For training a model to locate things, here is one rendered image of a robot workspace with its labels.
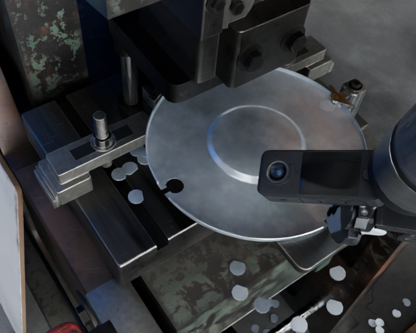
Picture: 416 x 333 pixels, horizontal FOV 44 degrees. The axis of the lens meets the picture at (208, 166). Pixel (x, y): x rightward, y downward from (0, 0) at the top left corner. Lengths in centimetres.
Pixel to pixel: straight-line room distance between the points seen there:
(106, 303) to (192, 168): 21
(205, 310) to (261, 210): 17
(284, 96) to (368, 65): 134
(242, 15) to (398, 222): 25
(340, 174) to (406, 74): 164
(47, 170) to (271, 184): 34
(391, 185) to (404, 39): 186
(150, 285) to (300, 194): 32
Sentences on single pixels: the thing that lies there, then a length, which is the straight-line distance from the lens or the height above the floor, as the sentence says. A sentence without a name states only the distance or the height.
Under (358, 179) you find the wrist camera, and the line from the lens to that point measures 46.
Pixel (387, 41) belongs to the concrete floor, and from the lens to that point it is 221.
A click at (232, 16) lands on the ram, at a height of 98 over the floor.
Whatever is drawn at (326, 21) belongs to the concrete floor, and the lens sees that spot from 221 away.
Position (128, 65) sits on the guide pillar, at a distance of 72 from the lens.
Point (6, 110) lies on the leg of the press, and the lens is 91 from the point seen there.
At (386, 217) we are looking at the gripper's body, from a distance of 50.
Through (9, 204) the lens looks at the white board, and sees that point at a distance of 97.
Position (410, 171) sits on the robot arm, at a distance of 38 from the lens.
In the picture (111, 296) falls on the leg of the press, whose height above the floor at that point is 64.
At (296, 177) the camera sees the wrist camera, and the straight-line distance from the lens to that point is 48.
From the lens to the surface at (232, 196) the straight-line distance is 63.
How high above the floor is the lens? 131
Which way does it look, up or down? 54 degrees down
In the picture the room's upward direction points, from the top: 7 degrees clockwise
